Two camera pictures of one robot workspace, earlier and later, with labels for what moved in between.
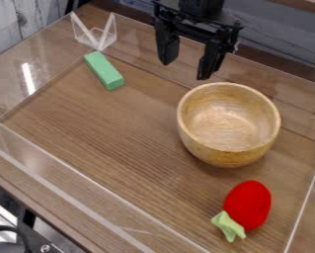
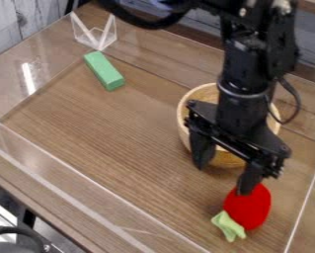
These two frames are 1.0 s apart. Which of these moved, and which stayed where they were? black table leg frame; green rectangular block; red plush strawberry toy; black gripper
Moved: black gripper
Stayed: green rectangular block; red plush strawberry toy; black table leg frame
